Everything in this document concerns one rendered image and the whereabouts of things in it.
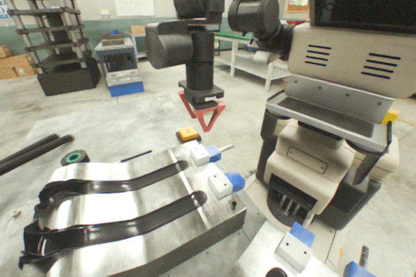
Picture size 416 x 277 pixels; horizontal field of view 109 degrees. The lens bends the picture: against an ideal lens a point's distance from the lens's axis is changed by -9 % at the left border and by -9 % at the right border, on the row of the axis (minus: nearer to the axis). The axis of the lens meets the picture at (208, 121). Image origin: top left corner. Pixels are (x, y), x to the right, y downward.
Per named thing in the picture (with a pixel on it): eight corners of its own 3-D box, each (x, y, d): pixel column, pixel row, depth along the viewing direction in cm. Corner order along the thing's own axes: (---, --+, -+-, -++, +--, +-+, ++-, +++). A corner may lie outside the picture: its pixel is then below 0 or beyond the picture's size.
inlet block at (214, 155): (228, 148, 54) (228, 134, 51) (236, 157, 51) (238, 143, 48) (190, 161, 49) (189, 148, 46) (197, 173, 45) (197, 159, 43)
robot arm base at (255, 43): (296, 28, 46) (259, 25, 54) (291, 7, 40) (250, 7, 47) (283, 54, 47) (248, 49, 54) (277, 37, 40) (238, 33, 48)
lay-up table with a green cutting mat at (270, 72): (235, 62, 538) (238, 27, 483) (301, 84, 360) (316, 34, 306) (205, 66, 491) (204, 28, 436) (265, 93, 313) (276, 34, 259)
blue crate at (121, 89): (142, 85, 353) (140, 75, 342) (144, 91, 322) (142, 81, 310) (111, 90, 331) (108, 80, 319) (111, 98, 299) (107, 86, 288)
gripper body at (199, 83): (196, 106, 32) (195, 66, 28) (177, 88, 39) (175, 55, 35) (225, 99, 34) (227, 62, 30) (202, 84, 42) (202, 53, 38)
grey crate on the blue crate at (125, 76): (140, 75, 342) (138, 68, 334) (142, 81, 311) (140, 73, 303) (108, 80, 320) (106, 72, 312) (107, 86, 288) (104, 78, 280)
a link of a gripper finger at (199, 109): (197, 141, 35) (196, 101, 30) (185, 125, 41) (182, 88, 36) (224, 132, 38) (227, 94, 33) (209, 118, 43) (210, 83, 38)
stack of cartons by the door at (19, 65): (39, 72, 470) (26, 42, 426) (35, 75, 445) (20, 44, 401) (6, 76, 439) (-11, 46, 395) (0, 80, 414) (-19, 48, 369)
